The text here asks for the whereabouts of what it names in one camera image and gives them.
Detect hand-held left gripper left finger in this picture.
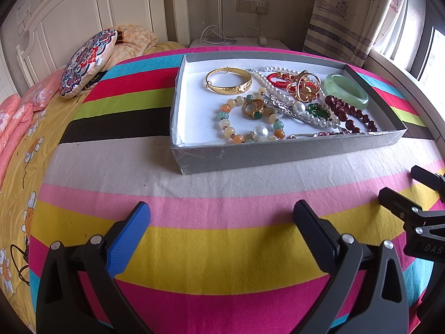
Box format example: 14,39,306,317
36,201,154,334

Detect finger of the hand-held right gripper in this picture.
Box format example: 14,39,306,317
378,187,445,236
410,165,445,201

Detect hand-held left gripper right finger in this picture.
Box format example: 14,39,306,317
293,200,410,334

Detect grey cardboard box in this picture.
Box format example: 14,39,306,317
170,53,408,175

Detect dark red bead bracelet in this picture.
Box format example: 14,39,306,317
324,95,380,135

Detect large pearl ornament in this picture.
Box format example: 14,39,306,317
251,125,270,143

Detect green gem pendant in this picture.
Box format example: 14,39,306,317
306,103,332,121

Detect silver pearl brooch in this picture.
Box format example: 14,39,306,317
261,92,314,124

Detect gold ring green stone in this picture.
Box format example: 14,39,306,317
242,98,266,121

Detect rose gold interlocked rings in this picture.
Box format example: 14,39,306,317
286,70,319,102

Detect multicoloured bead bracelet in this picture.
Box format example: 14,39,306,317
218,92,286,144

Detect white pearl necklace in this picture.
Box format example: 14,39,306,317
248,66,343,129

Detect red cord bracelet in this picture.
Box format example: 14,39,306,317
266,71,321,95

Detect gold bangle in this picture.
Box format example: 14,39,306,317
204,67,253,97

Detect striped blanket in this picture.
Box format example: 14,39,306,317
28,46,445,334

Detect yellow floral bedsheet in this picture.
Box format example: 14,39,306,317
0,40,189,325

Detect green jade bangle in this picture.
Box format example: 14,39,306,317
324,73,370,110

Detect window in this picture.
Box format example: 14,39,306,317
369,0,445,112

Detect pink floral quilt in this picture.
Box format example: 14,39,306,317
0,94,36,182

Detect pink floral pillow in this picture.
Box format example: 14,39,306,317
21,68,67,112

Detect round patterned cushion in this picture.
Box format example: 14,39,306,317
58,28,118,98

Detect ship print curtain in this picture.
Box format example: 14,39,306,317
302,0,429,69

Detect white nightstand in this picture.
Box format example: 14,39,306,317
189,36,291,51

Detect orange checkered blanket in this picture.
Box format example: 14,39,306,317
104,24,159,67

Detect white headboard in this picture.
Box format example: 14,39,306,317
16,0,190,87

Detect white charger with cable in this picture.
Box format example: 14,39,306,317
243,3,269,47

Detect wall socket panel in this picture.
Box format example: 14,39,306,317
236,0,270,15

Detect paper wall notice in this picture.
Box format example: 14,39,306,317
16,2,32,34

